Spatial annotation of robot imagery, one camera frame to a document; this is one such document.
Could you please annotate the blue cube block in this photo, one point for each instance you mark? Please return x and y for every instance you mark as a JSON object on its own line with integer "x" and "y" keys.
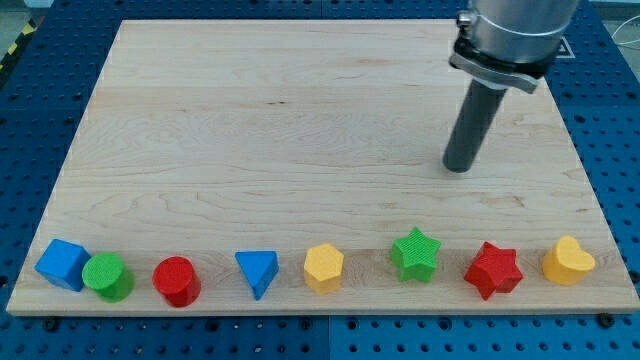
{"x": 62, "y": 263}

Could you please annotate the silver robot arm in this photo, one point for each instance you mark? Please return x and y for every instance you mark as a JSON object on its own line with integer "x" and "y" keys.
{"x": 510, "y": 43}

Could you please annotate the light wooden board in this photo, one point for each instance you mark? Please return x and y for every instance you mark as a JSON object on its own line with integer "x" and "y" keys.
{"x": 203, "y": 138}

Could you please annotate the green star block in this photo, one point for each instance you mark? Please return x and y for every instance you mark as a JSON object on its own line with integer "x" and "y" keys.
{"x": 415, "y": 256}

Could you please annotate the yellow hexagon block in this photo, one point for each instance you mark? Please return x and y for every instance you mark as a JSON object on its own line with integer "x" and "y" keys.
{"x": 323, "y": 268}

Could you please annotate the green cylinder block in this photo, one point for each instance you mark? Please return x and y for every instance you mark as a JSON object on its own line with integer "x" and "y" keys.
{"x": 108, "y": 276}

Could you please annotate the red cylinder block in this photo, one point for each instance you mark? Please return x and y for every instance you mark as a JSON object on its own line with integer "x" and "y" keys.
{"x": 176, "y": 279}

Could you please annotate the dark grey cylindrical pointer rod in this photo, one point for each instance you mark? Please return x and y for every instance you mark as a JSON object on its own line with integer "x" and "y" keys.
{"x": 479, "y": 108}

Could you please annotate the yellow heart block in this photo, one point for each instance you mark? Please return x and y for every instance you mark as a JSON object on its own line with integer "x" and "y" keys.
{"x": 567, "y": 263}

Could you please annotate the blue triangle block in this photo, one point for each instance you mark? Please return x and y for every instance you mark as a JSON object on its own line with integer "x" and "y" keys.
{"x": 259, "y": 268}

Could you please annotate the black and yellow hazard tape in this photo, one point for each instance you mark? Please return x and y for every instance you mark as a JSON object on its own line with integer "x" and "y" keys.
{"x": 17, "y": 48}

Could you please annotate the red star block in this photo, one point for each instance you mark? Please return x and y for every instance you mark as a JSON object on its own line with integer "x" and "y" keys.
{"x": 494, "y": 270}

